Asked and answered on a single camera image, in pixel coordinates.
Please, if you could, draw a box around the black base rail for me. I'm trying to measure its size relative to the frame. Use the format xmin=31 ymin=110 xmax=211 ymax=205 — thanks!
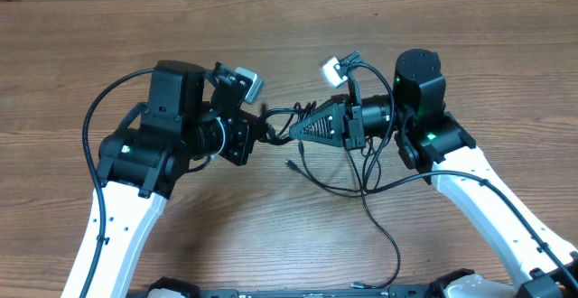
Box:
xmin=126 ymin=268 xmax=578 ymax=298

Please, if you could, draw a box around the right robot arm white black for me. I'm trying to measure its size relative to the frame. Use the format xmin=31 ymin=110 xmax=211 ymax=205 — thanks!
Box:
xmin=289 ymin=49 xmax=577 ymax=297

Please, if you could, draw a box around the black cable bundle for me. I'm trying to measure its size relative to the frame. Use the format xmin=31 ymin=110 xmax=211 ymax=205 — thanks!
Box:
xmin=256 ymin=101 xmax=385 ymax=199

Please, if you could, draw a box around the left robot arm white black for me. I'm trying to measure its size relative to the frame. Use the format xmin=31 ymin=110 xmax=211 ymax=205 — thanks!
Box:
xmin=62 ymin=61 xmax=264 ymax=297

